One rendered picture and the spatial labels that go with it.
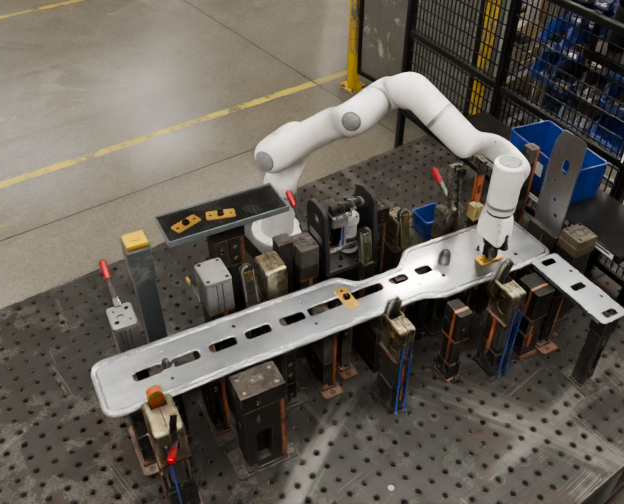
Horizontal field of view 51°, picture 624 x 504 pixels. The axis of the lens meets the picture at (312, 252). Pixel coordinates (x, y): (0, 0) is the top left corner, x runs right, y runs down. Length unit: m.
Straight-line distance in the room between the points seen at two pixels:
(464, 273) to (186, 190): 2.42
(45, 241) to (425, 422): 2.55
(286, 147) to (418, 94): 0.50
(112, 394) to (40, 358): 0.60
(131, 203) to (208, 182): 0.48
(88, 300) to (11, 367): 0.34
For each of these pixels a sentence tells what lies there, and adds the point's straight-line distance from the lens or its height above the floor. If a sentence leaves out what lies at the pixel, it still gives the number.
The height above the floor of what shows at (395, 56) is 0.42.
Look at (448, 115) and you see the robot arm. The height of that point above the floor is 1.44.
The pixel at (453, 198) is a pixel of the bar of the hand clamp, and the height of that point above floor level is 1.10.
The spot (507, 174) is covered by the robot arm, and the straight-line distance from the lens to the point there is 1.83.
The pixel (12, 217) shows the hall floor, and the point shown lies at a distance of 4.16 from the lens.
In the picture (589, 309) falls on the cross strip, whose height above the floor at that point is 1.00.
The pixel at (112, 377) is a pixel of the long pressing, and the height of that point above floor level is 1.00.
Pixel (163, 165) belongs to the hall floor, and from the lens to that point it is 4.34.
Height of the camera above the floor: 2.31
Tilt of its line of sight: 41 degrees down
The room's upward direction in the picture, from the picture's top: straight up
